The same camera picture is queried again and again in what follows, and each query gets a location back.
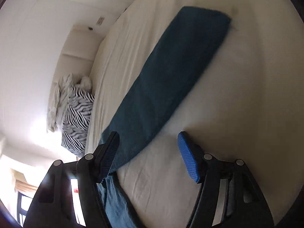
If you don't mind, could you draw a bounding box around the zebra print pillow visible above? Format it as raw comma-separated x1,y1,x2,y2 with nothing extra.
61,85,95,158

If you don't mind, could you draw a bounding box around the window with dark frame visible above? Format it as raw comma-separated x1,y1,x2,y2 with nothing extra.
17,192,35,227

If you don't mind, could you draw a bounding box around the beige padded headboard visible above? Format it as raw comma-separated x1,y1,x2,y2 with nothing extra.
50,25,104,91

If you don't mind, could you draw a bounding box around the wall light switch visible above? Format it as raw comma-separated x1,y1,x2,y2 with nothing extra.
96,17,105,26

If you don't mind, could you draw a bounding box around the dark teal knit sweater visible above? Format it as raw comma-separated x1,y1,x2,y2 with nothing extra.
96,6,232,228

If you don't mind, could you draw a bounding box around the crumpled white cloth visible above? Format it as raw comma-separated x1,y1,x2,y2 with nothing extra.
47,73,92,132

